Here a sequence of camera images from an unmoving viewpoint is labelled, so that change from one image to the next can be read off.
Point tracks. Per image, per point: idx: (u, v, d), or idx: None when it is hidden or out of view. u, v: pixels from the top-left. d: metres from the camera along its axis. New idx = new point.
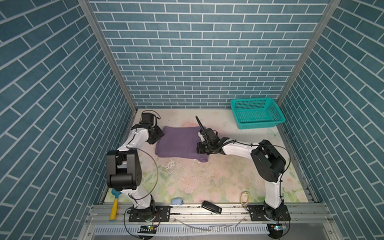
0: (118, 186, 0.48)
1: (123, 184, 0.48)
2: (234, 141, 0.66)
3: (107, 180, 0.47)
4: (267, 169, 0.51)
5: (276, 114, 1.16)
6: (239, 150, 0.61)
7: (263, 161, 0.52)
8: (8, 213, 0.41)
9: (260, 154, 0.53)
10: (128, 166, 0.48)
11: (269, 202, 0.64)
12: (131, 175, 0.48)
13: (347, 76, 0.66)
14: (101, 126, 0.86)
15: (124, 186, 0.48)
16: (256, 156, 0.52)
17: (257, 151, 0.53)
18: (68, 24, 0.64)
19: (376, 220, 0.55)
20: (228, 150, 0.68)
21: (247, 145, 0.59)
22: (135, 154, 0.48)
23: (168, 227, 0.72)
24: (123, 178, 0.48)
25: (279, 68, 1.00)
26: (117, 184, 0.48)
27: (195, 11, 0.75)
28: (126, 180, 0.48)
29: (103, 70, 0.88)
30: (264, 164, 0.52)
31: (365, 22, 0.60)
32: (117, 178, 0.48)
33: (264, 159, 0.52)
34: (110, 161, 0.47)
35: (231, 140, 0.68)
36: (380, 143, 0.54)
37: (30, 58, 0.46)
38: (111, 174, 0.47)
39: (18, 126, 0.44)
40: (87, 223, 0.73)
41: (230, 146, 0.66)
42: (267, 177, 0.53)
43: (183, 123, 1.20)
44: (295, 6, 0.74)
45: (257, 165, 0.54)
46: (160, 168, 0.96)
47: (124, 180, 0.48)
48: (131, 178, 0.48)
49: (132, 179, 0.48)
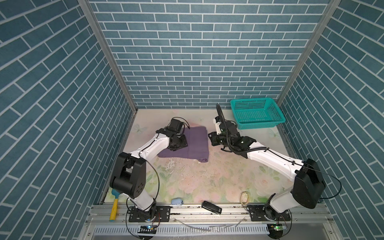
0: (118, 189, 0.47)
1: (122, 189, 0.46)
2: (267, 148, 0.55)
3: (110, 180, 0.47)
4: (310, 195, 0.43)
5: (276, 114, 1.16)
6: (272, 162, 0.51)
7: (308, 188, 0.43)
8: (8, 213, 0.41)
9: (307, 178, 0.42)
10: (132, 175, 0.46)
11: (274, 205, 0.63)
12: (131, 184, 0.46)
13: (347, 76, 0.66)
14: (101, 126, 0.86)
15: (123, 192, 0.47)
16: (299, 179, 0.42)
17: (302, 173, 0.43)
18: (68, 24, 0.64)
19: (376, 220, 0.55)
20: (257, 157, 0.56)
21: (286, 162, 0.48)
22: (142, 165, 0.46)
23: (168, 227, 0.72)
24: (123, 184, 0.46)
25: (279, 68, 1.00)
26: (117, 188, 0.47)
27: (195, 11, 0.75)
28: (126, 187, 0.46)
29: (103, 70, 0.88)
30: (307, 190, 0.43)
31: (365, 22, 0.60)
32: (118, 182, 0.47)
33: (309, 184, 0.44)
34: (118, 162, 0.47)
35: (264, 147, 0.56)
36: (380, 143, 0.54)
37: (30, 58, 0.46)
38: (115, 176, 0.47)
39: (18, 126, 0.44)
40: (87, 223, 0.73)
41: (261, 155, 0.54)
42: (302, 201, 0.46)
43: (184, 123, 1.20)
44: (295, 6, 0.74)
45: (297, 188, 0.45)
46: (160, 168, 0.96)
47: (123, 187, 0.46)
48: (130, 187, 0.46)
49: (130, 189, 0.46)
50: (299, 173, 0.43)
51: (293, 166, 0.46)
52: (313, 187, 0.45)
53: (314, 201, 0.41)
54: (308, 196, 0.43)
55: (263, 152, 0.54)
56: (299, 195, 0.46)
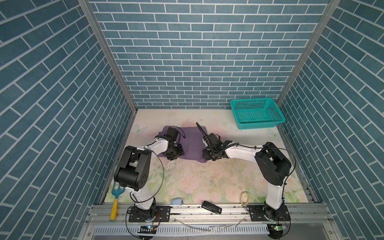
0: (122, 182, 0.49)
1: (127, 181, 0.48)
2: (237, 144, 0.65)
3: (115, 171, 0.49)
4: (272, 172, 0.50)
5: (276, 114, 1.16)
6: (242, 153, 0.60)
7: (267, 164, 0.51)
8: (8, 213, 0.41)
9: (264, 156, 0.52)
10: (137, 166, 0.49)
11: (270, 203, 0.64)
12: (137, 176, 0.48)
13: (347, 76, 0.66)
14: (101, 126, 0.86)
15: (127, 184, 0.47)
16: (260, 159, 0.51)
17: (262, 154, 0.52)
18: (69, 24, 0.64)
19: (376, 220, 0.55)
20: (231, 153, 0.67)
21: (250, 148, 0.57)
22: (148, 156, 0.51)
23: (168, 227, 0.72)
24: (128, 176, 0.48)
25: (279, 68, 1.00)
26: (121, 180, 0.48)
27: (195, 11, 0.75)
28: (131, 179, 0.48)
29: (103, 70, 0.88)
30: (269, 167, 0.50)
31: (365, 22, 0.60)
32: (124, 174, 0.49)
33: (268, 162, 0.51)
34: (126, 153, 0.51)
35: (234, 144, 0.66)
36: (380, 143, 0.54)
37: (30, 58, 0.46)
38: (120, 167, 0.50)
39: (18, 126, 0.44)
40: (87, 223, 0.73)
41: (234, 149, 0.64)
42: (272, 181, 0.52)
43: (184, 123, 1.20)
44: (295, 6, 0.74)
45: (262, 169, 0.52)
46: (160, 168, 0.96)
47: (128, 179, 0.48)
48: (134, 179, 0.48)
49: (136, 180, 0.48)
50: (257, 154, 0.52)
51: (256, 149, 0.55)
52: (273, 164, 0.52)
53: (278, 176, 0.50)
54: (272, 173, 0.50)
55: (234, 146, 0.65)
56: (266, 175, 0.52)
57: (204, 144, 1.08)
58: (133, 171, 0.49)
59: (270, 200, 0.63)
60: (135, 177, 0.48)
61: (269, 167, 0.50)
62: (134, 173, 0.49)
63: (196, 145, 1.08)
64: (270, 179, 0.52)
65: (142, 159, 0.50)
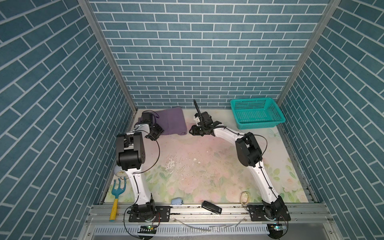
0: (125, 163, 0.56)
1: (130, 161, 0.56)
2: (224, 127, 0.76)
3: (117, 157, 0.55)
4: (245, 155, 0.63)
5: (276, 114, 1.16)
6: (227, 134, 0.71)
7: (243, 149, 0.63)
8: (8, 213, 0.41)
9: (242, 143, 0.63)
10: (134, 146, 0.57)
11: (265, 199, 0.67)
12: (137, 154, 0.56)
13: (346, 76, 0.66)
14: (101, 126, 0.86)
15: (130, 164, 0.57)
16: (238, 144, 0.62)
17: (241, 141, 0.63)
18: (68, 24, 0.64)
19: (376, 220, 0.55)
20: (218, 132, 0.78)
21: (234, 134, 0.68)
22: (139, 136, 0.58)
23: (168, 227, 0.72)
24: (129, 156, 0.56)
25: (279, 68, 1.00)
26: (124, 161, 0.56)
27: (195, 11, 0.75)
28: (133, 158, 0.56)
29: (103, 70, 0.88)
30: (243, 151, 0.63)
31: (365, 23, 0.60)
32: (125, 156, 0.56)
33: (244, 147, 0.63)
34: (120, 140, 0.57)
35: (222, 126, 0.77)
36: (380, 143, 0.54)
37: (31, 59, 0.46)
38: (119, 152, 0.56)
39: (18, 126, 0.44)
40: (87, 223, 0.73)
41: (221, 130, 0.75)
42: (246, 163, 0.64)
43: (178, 116, 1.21)
44: (295, 6, 0.74)
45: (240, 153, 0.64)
46: (160, 167, 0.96)
47: (130, 158, 0.56)
48: (137, 157, 0.56)
49: (138, 157, 0.56)
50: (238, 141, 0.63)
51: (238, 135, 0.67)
52: (248, 150, 0.65)
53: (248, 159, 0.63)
54: (245, 157, 0.63)
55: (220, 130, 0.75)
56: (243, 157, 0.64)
57: (204, 144, 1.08)
58: (132, 151, 0.57)
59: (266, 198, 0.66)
60: (137, 155, 0.56)
61: (244, 152, 0.63)
62: (135, 152, 0.57)
63: (176, 120, 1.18)
64: (245, 161, 0.64)
65: (136, 139, 0.57)
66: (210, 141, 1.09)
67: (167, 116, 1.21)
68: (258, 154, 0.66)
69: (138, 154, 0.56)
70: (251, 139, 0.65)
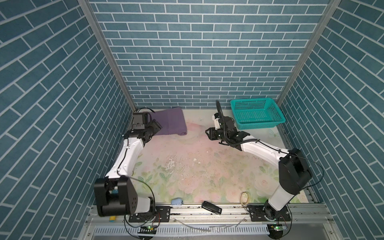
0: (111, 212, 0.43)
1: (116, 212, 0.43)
2: (257, 139, 0.60)
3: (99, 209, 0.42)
4: (293, 181, 0.46)
5: (276, 114, 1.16)
6: (261, 150, 0.55)
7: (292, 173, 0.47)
8: (8, 213, 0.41)
9: (289, 164, 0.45)
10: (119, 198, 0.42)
11: (273, 204, 0.63)
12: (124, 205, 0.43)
13: (347, 76, 0.66)
14: (101, 126, 0.86)
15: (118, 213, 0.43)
16: (283, 165, 0.46)
17: (286, 161, 0.47)
18: (68, 24, 0.64)
19: (376, 220, 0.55)
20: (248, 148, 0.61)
21: (272, 150, 0.52)
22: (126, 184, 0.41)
23: (168, 227, 0.72)
24: (115, 206, 0.43)
25: (279, 68, 1.00)
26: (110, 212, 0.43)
27: (195, 11, 0.75)
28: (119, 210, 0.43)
29: (103, 70, 0.88)
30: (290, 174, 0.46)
31: (365, 23, 0.60)
32: (112, 206, 0.43)
33: (292, 168, 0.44)
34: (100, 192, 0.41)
35: (254, 139, 0.60)
36: (380, 143, 0.54)
37: (31, 59, 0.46)
38: (101, 204, 0.42)
39: (18, 126, 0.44)
40: (87, 223, 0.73)
41: (251, 145, 0.59)
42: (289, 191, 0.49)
43: (177, 116, 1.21)
44: (295, 6, 0.74)
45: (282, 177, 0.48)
46: (160, 168, 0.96)
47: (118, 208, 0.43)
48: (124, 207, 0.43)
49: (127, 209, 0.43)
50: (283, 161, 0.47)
51: (279, 153, 0.50)
52: (297, 173, 0.49)
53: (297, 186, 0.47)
54: (291, 183, 0.46)
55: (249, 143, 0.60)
56: (285, 182, 0.48)
57: (204, 144, 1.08)
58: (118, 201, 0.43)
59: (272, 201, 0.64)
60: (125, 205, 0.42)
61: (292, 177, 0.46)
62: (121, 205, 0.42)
63: (176, 120, 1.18)
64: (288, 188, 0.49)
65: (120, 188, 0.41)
66: (210, 141, 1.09)
67: (167, 116, 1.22)
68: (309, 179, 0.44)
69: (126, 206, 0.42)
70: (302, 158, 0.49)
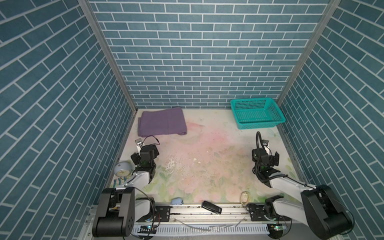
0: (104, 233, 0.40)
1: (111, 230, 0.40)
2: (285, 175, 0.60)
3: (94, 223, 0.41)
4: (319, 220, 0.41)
5: (276, 114, 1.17)
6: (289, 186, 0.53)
7: (316, 207, 0.43)
8: (8, 213, 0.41)
9: (314, 197, 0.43)
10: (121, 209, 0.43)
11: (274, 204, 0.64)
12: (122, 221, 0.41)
13: (347, 76, 0.66)
14: (101, 126, 0.86)
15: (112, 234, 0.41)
16: (306, 198, 0.44)
17: (309, 193, 0.45)
18: (68, 24, 0.64)
19: (376, 220, 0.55)
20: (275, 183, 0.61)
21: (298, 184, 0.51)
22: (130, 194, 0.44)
23: (168, 227, 0.72)
24: (109, 224, 0.41)
25: (279, 68, 1.00)
26: (104, 231, 0.40)
27: (195, 11, 0.75)
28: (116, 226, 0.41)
29: (103, 70, 0.88)
30: (314, 210, 0.43)
31: (365, 22, 0.60)
32: (104, 224, 0.41)
33: (317, 204, 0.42)
34: (105, 198, 0.44)
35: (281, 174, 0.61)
36: (380, 143, 0.54)
37: (31, 58, 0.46)
38: (99, 216, 0.42)
39: (18, 126, 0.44)
40: (87, 223, 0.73)
41: (279, 181, 0.58)
42: (316, 230, 0.42)
43: (176, 116, 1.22)
44: (295, 6, 0.74)
45: (307, 211, 0.44)
46: (160, 168, 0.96)
47: (113, 227, 0.41)
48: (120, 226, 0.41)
49: (122, 226, 0.41)
50: (305, 192, 0.45)
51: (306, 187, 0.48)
52: (323, 211, 0.44)
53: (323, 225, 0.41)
54: (315, 216, 0.42)
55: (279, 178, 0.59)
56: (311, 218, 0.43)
57: (205, 144, 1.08)
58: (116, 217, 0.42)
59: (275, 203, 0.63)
60: (120, 223, 0.41)
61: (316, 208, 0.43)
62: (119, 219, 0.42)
63: (176, 120, 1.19)
64: (315, 227, 0.42)
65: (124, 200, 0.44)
66: (210, 141, 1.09)
67: (167, 116, 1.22)
68: (341, 224, 0.41)
69: (122, 221, 0.41)
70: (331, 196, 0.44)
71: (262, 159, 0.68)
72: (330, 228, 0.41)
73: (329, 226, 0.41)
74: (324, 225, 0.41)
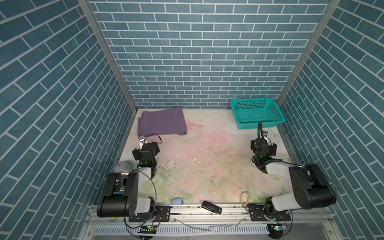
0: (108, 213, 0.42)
1: (115, 209, 0.42)
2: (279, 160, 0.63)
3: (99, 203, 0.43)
4: (303, 190, 0.45)
5: (276, 114, 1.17)
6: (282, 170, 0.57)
7: (301, 179, 0.47)
8: (8, 213, 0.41)
9: (300, 171, 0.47)
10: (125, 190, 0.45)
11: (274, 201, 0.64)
12: (125, 202, 0.43)
13: (347, 76, 0.66)
14: (101, 126, 0.86)
15: (116, 214, 0.43)
16: (293, 172, 0.48)
17: (297, 168, 0.49)
18: (68, 24, 0.64)
19: (376, 220, 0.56)
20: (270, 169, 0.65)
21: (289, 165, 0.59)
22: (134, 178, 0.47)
23: (168, 227, 0.72)
24: (114, 205, 0.43)
25: (279, 68, 1.00)
26: (108, 212, 0.42)
27: (195, 11, 0.75)
28: (119, 207, 0.43)
29: (103, 70, 0.88)
30: (300, 182, 0.46)
31: (365, 22, 0.60)
32: (108, 204, 0.43)
33: (303, 178, 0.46)
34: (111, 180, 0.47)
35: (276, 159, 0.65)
36: (380, 143, 0.54)
37: (31, 59, 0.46)
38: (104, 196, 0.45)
39: (18, 126, 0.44)
40: (87, 223, 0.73)
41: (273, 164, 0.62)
42: (301, 203, 0.45)
43: (176, 115, 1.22)
44: (295, 6, 0.74)
45: (294, 185, 0.47)
46: (160, 168, 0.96)
47: (117, 207, 0.43)
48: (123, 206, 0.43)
49: (125, 207, 0.43)
50: (294, 167, 0.49)
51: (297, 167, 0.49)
52: (308, 183, 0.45)
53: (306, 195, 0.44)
54: (300, 188, 0.45)
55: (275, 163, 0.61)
56: (297, 192, 0.47)
57: (205, 144, 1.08)
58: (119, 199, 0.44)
59: (274, 200, 0.64)
60: (124, 204, 0.43)
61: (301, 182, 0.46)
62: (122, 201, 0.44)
63: (175, 120, 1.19)
64: (300, 199, 0.45)
65: (129, 182, 0.46)
66: (210, 141, 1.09)
67: (167, 116, 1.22)
68: (324, 197, 0.44)
69: (126, 201, 0.43)
70: (317, 172, 0.48)
71: (262, 148, 0.72)
72: (312, 199, 0.44)
73: (312, 197, 0.44)
74: (308, 196, 0.44)
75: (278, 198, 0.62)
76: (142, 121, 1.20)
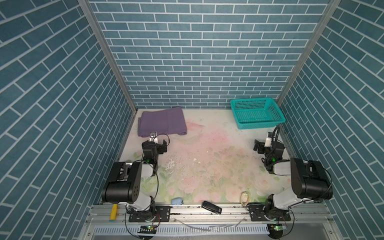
0: (111, 198, 0.45)
1: (118, 195, 0.45)
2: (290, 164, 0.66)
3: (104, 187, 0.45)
4: (299, 176, 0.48)
5: (276, 114, 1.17)
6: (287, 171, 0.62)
7: (299, 167, 0.50)
8: (8, 213, 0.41)
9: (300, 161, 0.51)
10: (130, 178, 0.47)
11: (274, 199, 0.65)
12: (128, 189, 0.45)
13: (347, 76, 0.66)
14: (101, 126, 0.86)
15: (119, 200, 0.45)
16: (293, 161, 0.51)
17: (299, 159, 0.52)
18: (68, 24, 0.64)
19: (376, 220, 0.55)
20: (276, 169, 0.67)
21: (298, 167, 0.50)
22: (138, 168, 0.50)
23: (168, 227, 0.72)
24: (117, 190, 0.45)
25: (279, 68, 1.00)
26: (111, 197, 0.45)
27: (195, 11, 0.75)
28: (122, 193, 0.45)
29: (103, 70, 0.88)
30: (297, 169, 0.49)
31: (365, 22, 0.60)
32: (112, 189, 0.45)
33: (301, 166, 0.50)
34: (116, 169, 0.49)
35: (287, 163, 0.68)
36: (380, 143, 0.54)
37: (31, 59, 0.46)
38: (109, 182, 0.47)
39: (18, 126, 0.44)
40: (87, 223, 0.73)
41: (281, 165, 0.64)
42: (295, 191, 0.47)
43: (176, 115, 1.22)
44: (295, 6, 0.74)
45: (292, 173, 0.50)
46: (160, 168, 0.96)
47: (120, 193, 0.45)
48: (126, 192, 0.45)
49: (128, 193, 0.45)
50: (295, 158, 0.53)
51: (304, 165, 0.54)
52: (304, 172, 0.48)
53: (300, 180, 0.47)
54: (297, 175, 0.48)
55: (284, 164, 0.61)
56: (294, 180, 0.49)
57: (205, 144, 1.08)
58: (123, 186, 0.46)
59: (274, 197, 0.65)
60: (128, 190, 0.45)
61: (300, 170, 0.49)
62: (126, 187, 0.46)
63: (176, 120, 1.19)
64: (295, 187, 0.48)
65: (134, 171, 0.49)
66: (210, 141, 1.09)
67: (167, 116, 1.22)
68: (319, 189, 0.45)
69: (130, 188, 0.45)
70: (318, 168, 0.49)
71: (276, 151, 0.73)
72: (306, 188, 0.46)
73: (306, 185, 0.46)
74: (302, 184, 0.46)
75: (278, 194, 0.63)
76: (143, 121, 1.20)
